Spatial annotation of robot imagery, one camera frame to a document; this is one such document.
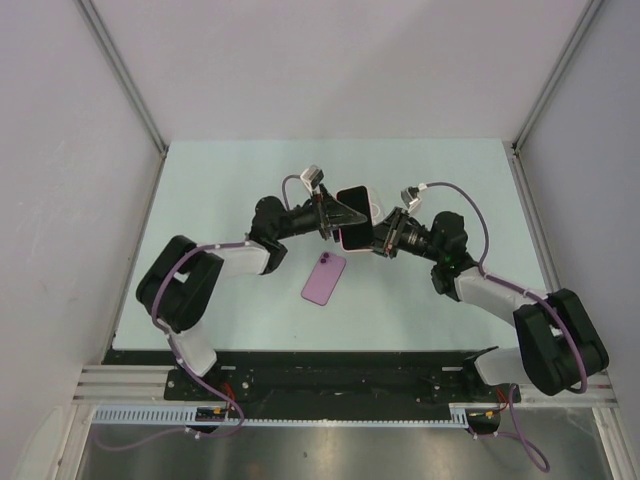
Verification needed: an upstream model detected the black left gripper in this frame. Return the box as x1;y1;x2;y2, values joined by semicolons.
274;185;367;244

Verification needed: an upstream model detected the purple cable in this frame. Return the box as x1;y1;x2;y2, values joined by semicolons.
419;180;591;474
93;174;306;449

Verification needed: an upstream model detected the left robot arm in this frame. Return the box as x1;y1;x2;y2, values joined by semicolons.
136;185;373;400

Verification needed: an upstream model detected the clear phone case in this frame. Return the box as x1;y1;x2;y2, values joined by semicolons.
367;186;387;226

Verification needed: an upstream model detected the white slotted cable duct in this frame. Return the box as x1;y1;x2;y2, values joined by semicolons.
92;405;488;429

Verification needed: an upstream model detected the left aluminium corner post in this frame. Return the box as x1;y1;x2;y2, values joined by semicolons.
73;0;168;158

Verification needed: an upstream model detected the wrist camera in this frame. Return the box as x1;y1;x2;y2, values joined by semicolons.
299;165;324;195
401;184;427;215

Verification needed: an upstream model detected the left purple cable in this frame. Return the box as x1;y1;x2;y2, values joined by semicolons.
93;174;306;449

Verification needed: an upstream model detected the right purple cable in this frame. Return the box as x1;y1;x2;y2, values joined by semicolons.
419;180;591;474

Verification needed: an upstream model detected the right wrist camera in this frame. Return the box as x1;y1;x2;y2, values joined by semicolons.
401;184;427;215

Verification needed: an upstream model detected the aluminium corner post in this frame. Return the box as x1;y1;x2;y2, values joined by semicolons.
510;0;608;156
73;0;168;158

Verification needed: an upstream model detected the right aluminium side rail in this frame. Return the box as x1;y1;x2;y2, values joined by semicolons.
504;142;563;291

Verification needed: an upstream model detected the purple phone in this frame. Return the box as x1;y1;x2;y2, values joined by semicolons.
301;252;347;306

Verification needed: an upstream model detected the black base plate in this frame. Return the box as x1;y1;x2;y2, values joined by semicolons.
102;347;524;406

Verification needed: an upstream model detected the aluminium front rail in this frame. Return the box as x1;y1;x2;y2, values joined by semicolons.
74;365;618;408

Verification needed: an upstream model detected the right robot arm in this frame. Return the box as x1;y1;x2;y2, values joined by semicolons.
373;208;609;401

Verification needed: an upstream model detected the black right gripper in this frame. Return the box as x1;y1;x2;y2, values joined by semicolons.
351;207;444;263

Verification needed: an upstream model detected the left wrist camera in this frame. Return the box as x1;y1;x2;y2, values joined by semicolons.
299;165;324;195

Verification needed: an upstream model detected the right aluminium corner post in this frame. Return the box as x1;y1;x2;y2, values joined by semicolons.
510;0;608;156

